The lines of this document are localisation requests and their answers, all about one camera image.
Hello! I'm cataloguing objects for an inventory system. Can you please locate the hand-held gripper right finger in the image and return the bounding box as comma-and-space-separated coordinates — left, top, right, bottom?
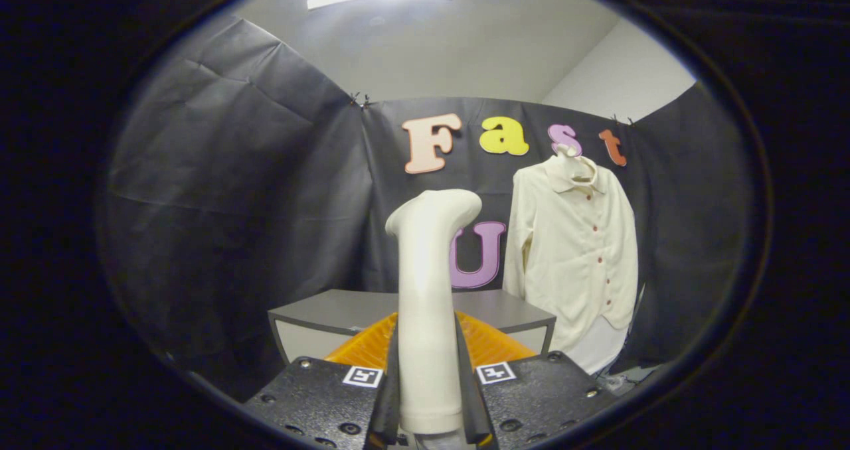
455, 311, 618, 447

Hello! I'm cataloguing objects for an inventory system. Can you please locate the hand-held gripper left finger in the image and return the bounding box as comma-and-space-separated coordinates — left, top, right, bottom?
244, 311, 401, 450

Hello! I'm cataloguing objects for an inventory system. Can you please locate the white garment steamer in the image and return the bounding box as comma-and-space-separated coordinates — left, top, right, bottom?
385, 189, 483, 450

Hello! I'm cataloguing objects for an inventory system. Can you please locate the cream button shirt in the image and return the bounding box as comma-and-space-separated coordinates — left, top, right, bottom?
503, 155, 639, 351

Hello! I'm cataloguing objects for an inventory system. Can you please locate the grey cabinet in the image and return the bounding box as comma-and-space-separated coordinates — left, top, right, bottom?
268, 289, 557, 371

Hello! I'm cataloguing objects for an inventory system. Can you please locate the black backdrop cloth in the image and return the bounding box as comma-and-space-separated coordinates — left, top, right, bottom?
96, 15, 754, 398

